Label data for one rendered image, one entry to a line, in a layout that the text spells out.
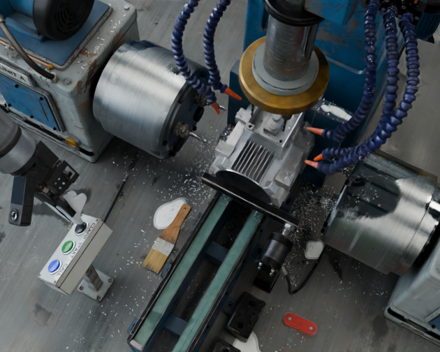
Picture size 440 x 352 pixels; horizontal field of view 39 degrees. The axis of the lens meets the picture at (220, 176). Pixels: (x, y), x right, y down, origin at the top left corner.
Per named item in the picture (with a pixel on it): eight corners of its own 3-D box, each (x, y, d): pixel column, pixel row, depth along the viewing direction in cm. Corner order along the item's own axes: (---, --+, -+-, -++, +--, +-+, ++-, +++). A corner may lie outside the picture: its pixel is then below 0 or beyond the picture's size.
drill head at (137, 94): (110, 54, 175) (96, -7, 152) (224, 110, 168) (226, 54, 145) (58, 122, 165) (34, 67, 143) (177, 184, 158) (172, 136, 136)
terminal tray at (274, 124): (263, 104, 150) (266, 88, 144) (303, 123, 148) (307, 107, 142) (239, 142, 146) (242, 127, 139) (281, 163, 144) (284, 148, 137)
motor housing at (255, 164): (244, 128, 165) (248, 89, 148) (309, 160, 161) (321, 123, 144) (207, 188, 157) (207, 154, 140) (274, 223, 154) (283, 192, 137)
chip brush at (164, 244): (179, 202, 169) (179, 200, 168) (195, 209, 168) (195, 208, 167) (140, 267, 161) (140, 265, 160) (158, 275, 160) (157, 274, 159)
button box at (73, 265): (94, 225, 144) (80, 211, 140) (114, 230, 139) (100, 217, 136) (51, 288, 137) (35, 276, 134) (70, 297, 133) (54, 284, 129)
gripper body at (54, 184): (82, 177, 130) (45, 140, 122) (59, 210, 127) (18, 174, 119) (61, 172, 135) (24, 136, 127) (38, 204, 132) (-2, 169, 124)
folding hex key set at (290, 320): (318, 326, 155) (319, 325, 153) (313, 338, 154) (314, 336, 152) (285, 311, 156) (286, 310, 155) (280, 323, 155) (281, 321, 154)
